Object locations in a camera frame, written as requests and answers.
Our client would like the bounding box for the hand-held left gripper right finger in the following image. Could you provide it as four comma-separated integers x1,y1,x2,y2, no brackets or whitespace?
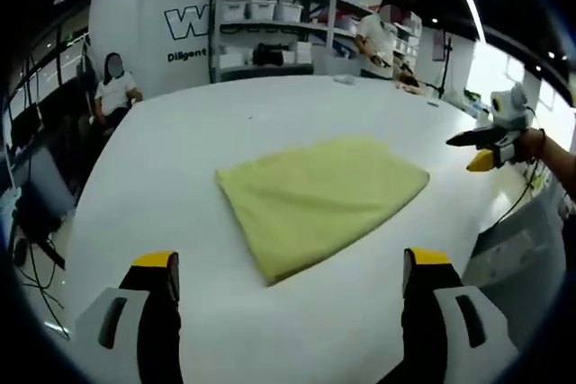
400,247,522,384

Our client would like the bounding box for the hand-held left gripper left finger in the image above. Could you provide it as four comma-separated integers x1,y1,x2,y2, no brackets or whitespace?
74,249,182,384

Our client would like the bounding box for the yellow blue grey garment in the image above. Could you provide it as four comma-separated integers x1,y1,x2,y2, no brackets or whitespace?
214,132,431,287

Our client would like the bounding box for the person's right hand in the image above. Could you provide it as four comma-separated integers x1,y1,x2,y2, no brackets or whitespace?
510,127,548,165

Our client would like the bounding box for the black tripod stand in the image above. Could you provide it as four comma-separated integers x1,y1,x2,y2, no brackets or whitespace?
425,37,455,100

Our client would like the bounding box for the pale board on stand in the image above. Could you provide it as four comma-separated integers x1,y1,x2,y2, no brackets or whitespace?
431,29,446,61

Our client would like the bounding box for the row of white storage bins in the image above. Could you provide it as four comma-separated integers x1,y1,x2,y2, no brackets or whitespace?
391,19,423,60

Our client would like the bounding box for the dark office desk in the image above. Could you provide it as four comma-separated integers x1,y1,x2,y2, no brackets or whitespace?
8,145,77,269

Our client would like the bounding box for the grey chair backrest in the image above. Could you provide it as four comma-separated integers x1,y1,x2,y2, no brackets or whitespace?
312,49,361,77

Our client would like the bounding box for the grey metal shelving rack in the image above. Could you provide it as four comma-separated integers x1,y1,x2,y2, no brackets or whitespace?
209,0,338,84
314,0,424,80

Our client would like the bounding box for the white box stack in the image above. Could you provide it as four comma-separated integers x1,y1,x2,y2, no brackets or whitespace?
283,40,311,65
219,46,253,68

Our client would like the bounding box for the black computer monitor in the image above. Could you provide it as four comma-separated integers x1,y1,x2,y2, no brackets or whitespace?
9,104,42,147

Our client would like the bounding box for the black bag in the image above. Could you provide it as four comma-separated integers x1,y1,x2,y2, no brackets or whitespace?
252,42,284,66

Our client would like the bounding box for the white lidded storage bin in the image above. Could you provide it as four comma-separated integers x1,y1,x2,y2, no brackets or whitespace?
274,1,305,22
247,0,276,20
220,0,248,21

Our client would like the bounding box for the metal stand with grey bag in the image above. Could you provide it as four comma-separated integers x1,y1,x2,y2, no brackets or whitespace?
78,32,99,116

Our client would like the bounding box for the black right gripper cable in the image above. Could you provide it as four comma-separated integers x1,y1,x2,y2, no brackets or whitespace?
494,103,541,228

